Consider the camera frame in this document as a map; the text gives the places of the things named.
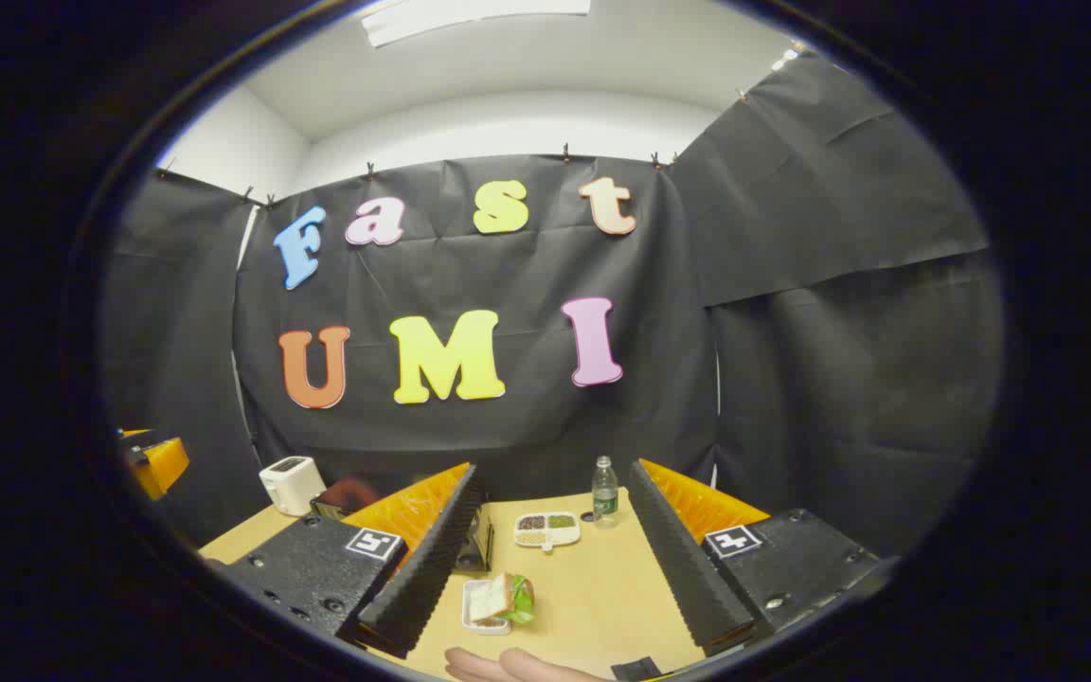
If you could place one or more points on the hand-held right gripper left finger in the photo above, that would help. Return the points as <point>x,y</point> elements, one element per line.
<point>432,559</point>

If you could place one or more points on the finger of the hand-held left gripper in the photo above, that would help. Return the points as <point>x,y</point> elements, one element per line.
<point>165,464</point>

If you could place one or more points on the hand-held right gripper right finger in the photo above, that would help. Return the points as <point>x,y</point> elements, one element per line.
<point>683,559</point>

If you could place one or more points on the white bread slice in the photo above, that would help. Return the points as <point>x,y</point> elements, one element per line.
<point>489,599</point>

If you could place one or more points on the green lettuce leaf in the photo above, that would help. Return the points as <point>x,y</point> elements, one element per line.
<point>522,606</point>

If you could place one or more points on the white rectangular tray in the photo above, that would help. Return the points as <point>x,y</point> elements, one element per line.
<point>484,627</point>

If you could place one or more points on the clear plastic water bottle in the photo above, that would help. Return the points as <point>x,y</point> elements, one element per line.
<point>604,497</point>

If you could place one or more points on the white divided dish with beans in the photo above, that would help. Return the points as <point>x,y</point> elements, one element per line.
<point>545,532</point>

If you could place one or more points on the white toaster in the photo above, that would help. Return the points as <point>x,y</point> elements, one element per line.
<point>290,485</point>

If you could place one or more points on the black backdrop cloth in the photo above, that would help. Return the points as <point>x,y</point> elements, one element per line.
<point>508,275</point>

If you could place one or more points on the white ceiling light panel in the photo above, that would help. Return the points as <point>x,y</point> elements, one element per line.
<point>470,14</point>

